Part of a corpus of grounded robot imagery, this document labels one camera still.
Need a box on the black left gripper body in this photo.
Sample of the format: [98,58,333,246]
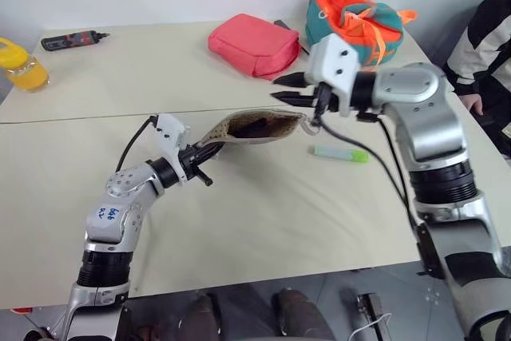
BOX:
[177,143,215,188]

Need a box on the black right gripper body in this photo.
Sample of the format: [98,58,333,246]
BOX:
[303,72,340,117]

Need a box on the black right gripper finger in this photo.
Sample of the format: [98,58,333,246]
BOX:
[270,90,320,110]
[272,71,309,89]

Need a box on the grey checked fabric pouch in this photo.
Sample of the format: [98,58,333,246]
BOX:
[198,109,321,147]

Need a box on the green highlighter pen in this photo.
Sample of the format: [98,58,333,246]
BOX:
[307,145,370,165]

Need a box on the bystander bare hand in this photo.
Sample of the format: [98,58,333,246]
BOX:
[458,93,485,116]

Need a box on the pink fabric pouch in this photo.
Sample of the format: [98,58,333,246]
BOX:
[207,13,303,82]

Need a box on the teal and orange fabric bag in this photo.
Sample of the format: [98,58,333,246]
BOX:
[304,0,419,73]

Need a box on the person in black white jacket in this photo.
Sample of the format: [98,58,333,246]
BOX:
[444,0,511,146]

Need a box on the black and red electric screwdriver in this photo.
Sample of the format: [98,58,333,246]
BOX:
[40,30,111,53]

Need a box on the dark brown rounded shape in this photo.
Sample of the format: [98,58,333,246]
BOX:
[270,287,337,341]

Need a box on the yellow-capped bottle with orange liquid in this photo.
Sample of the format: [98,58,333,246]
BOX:
[0,36,53,94]

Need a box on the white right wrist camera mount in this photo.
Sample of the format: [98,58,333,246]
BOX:
[308,33,361,119]

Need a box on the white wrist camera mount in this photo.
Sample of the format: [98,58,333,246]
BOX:
[153,113,192,187]
[308,33,361,119]

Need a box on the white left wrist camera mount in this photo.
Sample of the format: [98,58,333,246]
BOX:
[153,113,192,187]

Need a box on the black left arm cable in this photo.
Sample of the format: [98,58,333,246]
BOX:
[115,114,160,172]

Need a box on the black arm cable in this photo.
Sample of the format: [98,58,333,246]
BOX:
[310,111,445,279]
[115,114,160,172]

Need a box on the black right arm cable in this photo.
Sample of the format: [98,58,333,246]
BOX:
[310,111,445,279]

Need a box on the metal bracket under table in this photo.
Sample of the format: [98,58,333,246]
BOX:
[356,291,394,341]

